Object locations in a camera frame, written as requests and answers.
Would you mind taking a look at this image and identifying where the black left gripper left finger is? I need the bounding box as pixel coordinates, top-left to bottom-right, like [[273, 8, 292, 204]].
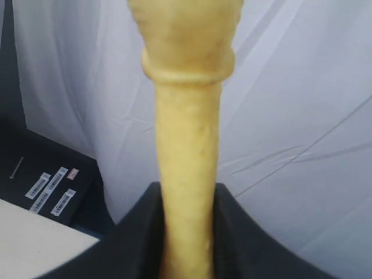
[[49, 183, 164, 278]]

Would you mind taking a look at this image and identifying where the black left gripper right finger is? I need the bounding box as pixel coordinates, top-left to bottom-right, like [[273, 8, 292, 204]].
[[213, 183, 332, 279]]

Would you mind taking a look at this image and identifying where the yellow rubber chicken front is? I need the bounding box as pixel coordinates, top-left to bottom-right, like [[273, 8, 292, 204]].
[[128, 1, 244, 278]]

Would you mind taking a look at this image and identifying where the black box with barcode labels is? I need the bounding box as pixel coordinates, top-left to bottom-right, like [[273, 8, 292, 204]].
[[1, 121, 115, 238]]

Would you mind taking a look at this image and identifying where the white backdrop curtain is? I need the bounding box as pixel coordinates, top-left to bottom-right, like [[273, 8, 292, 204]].
[[13, 1, 371, 265]]

